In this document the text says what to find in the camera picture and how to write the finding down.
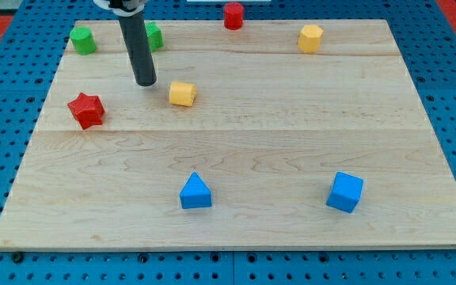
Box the yellow half-round block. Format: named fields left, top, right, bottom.
left=169, top=82, right=197, bottom=107

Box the green cylinder block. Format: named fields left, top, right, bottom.
left=69, top=26, right=97, bottom=55

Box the blue cube block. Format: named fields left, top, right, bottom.
left=326, top=172, right=364, bottom=213

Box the yellow hexagon block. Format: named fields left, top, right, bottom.
left=298, top=25, right=323, bottom=54

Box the light wooden board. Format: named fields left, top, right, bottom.
left=0, top=20, right=456, bottom=252

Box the red cylinder block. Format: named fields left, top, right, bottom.
left=223, top=2, right=245, bottom=30

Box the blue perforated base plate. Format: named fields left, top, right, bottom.
left=0, top=0, right=456, bottom=284

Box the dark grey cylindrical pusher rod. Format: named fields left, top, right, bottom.
left=119, top=12, right=157, bottom=86

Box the blue triangle block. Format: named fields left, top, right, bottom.
left=179, top=172, right=212, bottom=209

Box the white and black rod mount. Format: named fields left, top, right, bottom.
left=93, top=0, right=148, bottom=17

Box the red star block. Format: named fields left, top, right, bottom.
left=67, top=93, right=105, bottom=130

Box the green star block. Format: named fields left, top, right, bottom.
left=145, top=21, right=164, bottom=52

